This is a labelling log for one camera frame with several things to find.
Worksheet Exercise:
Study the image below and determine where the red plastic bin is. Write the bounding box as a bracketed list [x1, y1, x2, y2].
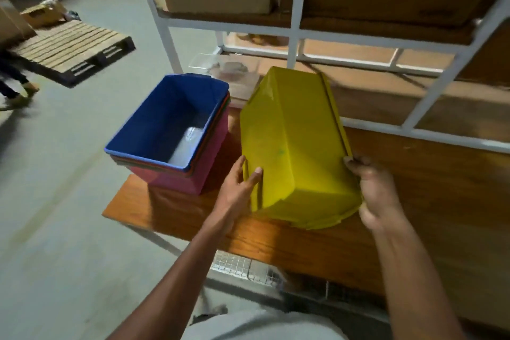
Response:
[109, 92, 232, 177]

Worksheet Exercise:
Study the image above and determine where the wooden pallet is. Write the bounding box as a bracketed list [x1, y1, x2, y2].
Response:
[10, 19, 136, 88]

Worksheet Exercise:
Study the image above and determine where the white metal shelf rack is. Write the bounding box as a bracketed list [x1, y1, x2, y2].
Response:
[129, 0, 510, 153]

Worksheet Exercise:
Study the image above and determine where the person's left hand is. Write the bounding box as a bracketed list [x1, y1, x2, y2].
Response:
[213, 155, 264, 233]

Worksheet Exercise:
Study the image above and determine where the person's left forearm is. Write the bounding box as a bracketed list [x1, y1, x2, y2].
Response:
[105, 220, 234, 340]

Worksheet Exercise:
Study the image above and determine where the person's right hand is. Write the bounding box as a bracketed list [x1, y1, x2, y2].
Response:
[343, 154, 407, 233]

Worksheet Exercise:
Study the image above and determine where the person's grey shoe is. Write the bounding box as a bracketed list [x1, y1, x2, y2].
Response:
[191, 303, 228, 325]

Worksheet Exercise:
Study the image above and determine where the blue plastic bin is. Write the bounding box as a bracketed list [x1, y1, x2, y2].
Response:
[104, 72, 231, 172]

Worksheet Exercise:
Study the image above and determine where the person's right forearm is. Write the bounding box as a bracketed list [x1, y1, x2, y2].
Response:
[372, 216, 467, 340]

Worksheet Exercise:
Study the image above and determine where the small open cardboard box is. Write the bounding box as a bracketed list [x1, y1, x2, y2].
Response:
[20, 0, 66, 29]

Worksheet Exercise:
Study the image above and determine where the person's grey shirt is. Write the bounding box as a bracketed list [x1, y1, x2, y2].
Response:
[181, 309, 350, 340]

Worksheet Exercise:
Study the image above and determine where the white wire mesh basket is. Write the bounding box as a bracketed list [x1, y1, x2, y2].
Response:
[210, 250, 332, 296]

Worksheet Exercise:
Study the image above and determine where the pink plastic bin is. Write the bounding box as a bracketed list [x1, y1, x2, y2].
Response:
[127, 106, 231, 196]

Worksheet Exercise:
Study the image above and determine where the yellow plastic bin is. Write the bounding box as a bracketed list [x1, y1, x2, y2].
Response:
[239, 66, 363, 231]

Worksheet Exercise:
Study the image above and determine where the clear plastic container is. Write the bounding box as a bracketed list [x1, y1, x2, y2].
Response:
[188, 53, 262, 101]

